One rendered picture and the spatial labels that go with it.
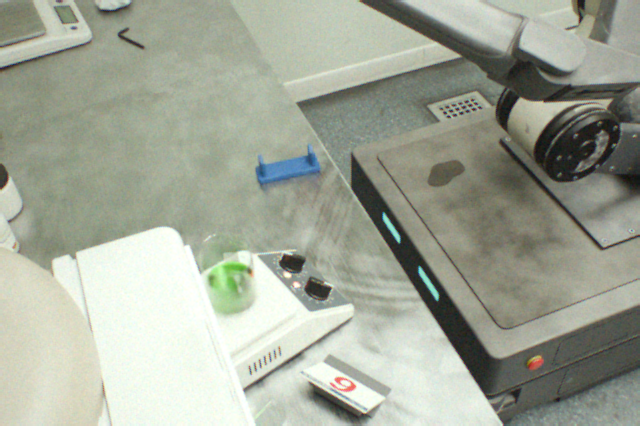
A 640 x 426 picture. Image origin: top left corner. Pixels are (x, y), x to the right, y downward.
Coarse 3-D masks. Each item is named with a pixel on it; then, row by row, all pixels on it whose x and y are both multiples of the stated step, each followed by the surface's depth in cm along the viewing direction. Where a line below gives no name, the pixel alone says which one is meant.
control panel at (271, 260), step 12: (264, 264) 88; (276, 264) 89; (276, 276) 86; (300, 276) 88; (288, 288) 85; (300, 288) 86; (300, 300) 84; (312, 300) 85; (324, 300) 86; (336, 300) 87
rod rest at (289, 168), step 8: (312, 152) 107; (288, 160) 110; (296, 160) 110; (304, 160) 110; (312, 160) 108; (256, 168) 109; (264, 168) 106; (272, 168) 109; (280, 168) 109; (288, 168) 109; (296, 168) 109; (304, 168) 108; (312, 168) 108; (264, 176) 107; (272, 176) 107; (280, 176) 108; (288, 176) 108; (296, 176) 109
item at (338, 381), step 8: (312, 368) 82; (320, 368) 82; (328, 368) 83; (320, 376) 80; (328, 376) 81; (336, 376) 82; (328, 384) 79; (336, 384) 80; (344, 384) 80; (352, 384) 81; (344, 392) 78; (352, 392) 79; (360, 392) 80; (368, 392) 81; (360, 400) 78; (368, 400) 78; (376, 400) 79
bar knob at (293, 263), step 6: (288, 252) 89; (282, 258) 89; (288, 258) 89; (294, 258) 89; (300, 258) 89; (282, 264) 89; (288, 264) 89; (294, 264) 89; (300, 264) 89; (288, 270) 88; (294, 270) 88; (300, 270) 89
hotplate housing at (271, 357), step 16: (256, 256) 89; (272, 272) 87; (288, 320) 81; (304, 320) 82; (320, 320) 84; (336, 320) 86; (272, 336) 80; (288, 336) 81; (304, 336) 83; (320, 336) 86; (240, 352) 78; (256, 352) 79; (272, 352) 81; (288, 352) 83; (240, 368) 79; (256, 368) 81; (272, 368) 83; (240, 384) 81
